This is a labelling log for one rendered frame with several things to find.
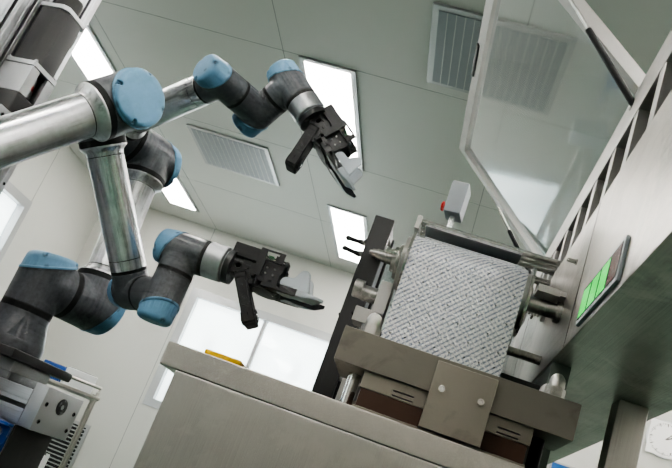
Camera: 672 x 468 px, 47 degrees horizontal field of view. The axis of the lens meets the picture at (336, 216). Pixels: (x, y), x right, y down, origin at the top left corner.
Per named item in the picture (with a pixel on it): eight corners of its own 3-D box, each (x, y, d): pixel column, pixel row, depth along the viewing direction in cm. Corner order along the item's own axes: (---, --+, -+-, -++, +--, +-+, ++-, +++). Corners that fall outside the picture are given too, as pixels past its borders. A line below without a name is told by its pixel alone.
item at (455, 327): (371, 364, 148) (401, 276, 154) (491, 405, 144) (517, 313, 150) (371, 363, 148) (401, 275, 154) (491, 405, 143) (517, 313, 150)
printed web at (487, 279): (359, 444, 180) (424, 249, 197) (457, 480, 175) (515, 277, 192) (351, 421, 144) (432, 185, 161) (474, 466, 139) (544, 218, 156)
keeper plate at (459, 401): (417, 427, 124) (438, 362, 127) (478, 449, 122) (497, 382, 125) (418, 425, 121) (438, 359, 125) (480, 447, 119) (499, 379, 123)
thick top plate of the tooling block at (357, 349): (339, 376, 143) (350, 345, 145) (553, 451, 136) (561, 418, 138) (333, 358, 129) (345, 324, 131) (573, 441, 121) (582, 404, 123)
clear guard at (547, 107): (466, 148, 268) (467, 148, 268) (547, 269, 249) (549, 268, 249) (509, -70, 171) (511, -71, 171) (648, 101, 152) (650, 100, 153)
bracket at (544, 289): (533, 297, 160) (535, 288, 160) (561, 305, 158) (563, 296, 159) (537, 290, 155) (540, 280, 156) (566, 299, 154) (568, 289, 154)
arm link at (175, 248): (155, 269, 162) (172, 233, 165) (203, 285, 160) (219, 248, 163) (144, 257, 155) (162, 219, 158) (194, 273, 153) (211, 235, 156)
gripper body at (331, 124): (357, 138, 167) (330, 97, 171) (323, 157, 166) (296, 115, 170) (359, 154, 174) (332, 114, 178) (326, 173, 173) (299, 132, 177)
